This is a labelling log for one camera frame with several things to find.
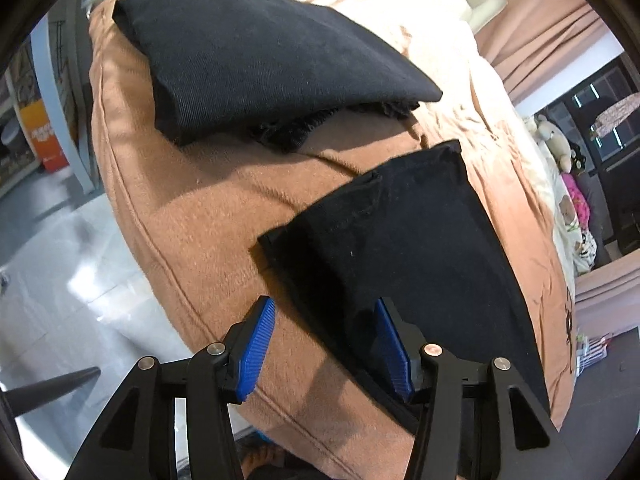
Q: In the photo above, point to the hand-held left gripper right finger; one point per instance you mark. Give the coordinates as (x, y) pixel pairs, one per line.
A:
(392, 355)

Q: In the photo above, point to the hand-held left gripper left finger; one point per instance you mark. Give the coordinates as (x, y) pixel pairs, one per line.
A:
(257, 350)

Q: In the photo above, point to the black pants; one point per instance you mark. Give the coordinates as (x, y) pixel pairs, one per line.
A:
(250, 50)
(400, 240)

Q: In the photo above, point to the bed with peach duvet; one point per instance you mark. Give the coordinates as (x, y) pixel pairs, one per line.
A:
(200, 200)

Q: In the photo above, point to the black white spotted plush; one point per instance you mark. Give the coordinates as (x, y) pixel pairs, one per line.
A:
(585, 250)

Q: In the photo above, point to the pink curtain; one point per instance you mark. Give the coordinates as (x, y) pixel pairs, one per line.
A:
(545, 35)
(610, 300)

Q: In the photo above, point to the cream quilt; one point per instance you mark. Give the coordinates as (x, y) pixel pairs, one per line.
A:
(530, 160)

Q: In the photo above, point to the pink plush toy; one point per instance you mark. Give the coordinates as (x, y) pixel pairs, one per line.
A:
(575, 192)

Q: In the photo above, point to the black plush toy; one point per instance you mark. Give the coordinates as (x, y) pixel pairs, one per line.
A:
(577, 160)

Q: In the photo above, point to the grey white plush toy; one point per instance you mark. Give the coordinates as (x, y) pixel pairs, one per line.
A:
(552, 137)

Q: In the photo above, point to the orange box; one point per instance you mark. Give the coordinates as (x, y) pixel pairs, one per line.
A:
(45, 135)

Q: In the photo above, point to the dark window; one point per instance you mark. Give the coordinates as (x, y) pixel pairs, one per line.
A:
(582, 97)

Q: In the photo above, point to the floral hanging garment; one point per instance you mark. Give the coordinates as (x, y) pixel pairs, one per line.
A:
(620, 112)

